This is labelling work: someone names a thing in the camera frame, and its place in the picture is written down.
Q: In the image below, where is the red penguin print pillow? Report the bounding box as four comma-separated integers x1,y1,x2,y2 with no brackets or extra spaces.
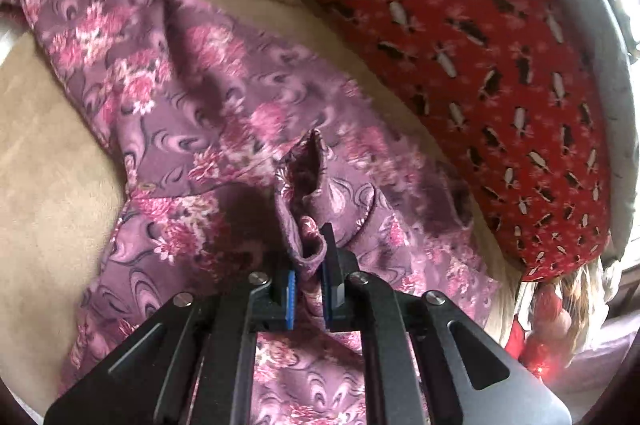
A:
244,0,615,284

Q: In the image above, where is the purple floral garment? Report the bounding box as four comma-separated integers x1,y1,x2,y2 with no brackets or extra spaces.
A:
0,0,502,425

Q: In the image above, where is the blond plush toy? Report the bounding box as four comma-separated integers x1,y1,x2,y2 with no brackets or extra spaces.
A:
500,255,623,373

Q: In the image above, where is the beige blanket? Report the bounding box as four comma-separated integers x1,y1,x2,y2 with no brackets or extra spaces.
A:
0,0,523,411

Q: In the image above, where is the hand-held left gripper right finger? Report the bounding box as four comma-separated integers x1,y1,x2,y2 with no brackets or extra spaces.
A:
319,223,572,425

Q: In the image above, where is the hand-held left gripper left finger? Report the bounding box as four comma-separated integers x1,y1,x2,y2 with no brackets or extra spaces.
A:
44,267,299,425

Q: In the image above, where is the red soft item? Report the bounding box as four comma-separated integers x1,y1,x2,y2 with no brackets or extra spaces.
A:
504,287,573,378

